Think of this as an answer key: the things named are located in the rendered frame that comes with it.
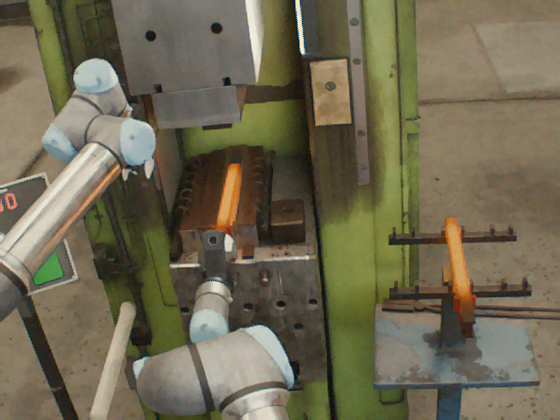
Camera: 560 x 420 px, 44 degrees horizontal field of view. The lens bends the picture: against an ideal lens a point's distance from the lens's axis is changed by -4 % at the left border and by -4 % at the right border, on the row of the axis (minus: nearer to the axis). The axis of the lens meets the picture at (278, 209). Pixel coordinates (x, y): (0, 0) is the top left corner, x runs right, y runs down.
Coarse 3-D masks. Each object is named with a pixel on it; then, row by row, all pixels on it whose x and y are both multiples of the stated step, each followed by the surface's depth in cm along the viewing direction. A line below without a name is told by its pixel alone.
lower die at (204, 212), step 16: (208, 160) 217; (224, 160) 214; (256, 160) 212; (208, 176) 207; (224, 176) 204; (240, 176) 203; (256, 176) 203; (208, 192) 199; (240, 192) 196; (256, 192) 196; (192, 208) 195; (208, 208) 192; (240, 208) 190; (192, 224) 188; (208, 224) 185; (240, 224) 184; (256, 224) 186; (192, 240) 187; (240, 240) 187; (256, 240) 187
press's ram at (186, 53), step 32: (128, 0) 154; (160, 0) 154; (192, 0) 153; (224, 0) 153; (256, 0) 177; (128, 32) 158; (160, 32) 158; (192, 32) 157; (224, 32) 157; (256, 32) 171; (128, 64) 162; (160, 64) 162; (192, 64) 162; (224, 64) 161; (256, 64) 165
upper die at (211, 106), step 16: (160, 96) 166; (176, 96) 166; (192, 96) 166; (208, 96) 166; (224, 96) 166; (240, 96) 172; (160, 112) 168; (176, 112) 168; (192, 112) 168; (208, 112) 168; (224, 112) 168; (240, 112) 169; (160, 128) 170; (176, 128) 170
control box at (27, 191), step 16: (32, 176) 174; (0, 192) 171; (16, 192) 172; (32, 192) 173; (0, 208) 171; (16, 208) 172; (0, 224) 171; (64, 240) 176; (64, 256) 175; (64, 272) 175; (32, 288) 173; (48, 288) 174
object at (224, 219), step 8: (232, 168) 205; (232, 176) 201; (232, 184) 197; (224, 192) 193; (232, 192) 193; (224, 200) 189; (232, 200) 189; (224, 208) 186; (232, 208) 188; (224, 216) 182; (224, 224) 178; (224, 232) 174
